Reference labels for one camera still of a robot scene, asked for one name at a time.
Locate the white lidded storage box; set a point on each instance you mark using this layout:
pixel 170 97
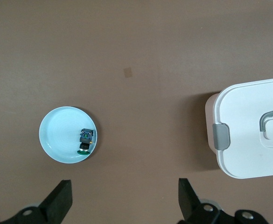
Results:
pixel 243 130

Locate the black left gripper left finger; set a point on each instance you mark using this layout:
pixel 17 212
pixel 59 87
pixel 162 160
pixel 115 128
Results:
pixel 54 205

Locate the green push-button switch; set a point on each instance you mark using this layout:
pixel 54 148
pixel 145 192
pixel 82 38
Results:
pixel 86 140

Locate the light blue round plate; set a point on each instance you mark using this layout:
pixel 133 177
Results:
pixel 59 133

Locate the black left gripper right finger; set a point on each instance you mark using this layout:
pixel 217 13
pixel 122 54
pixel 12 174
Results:
pixel 190 205

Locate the small brown tape patch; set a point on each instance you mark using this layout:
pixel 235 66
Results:
pixel 128 72

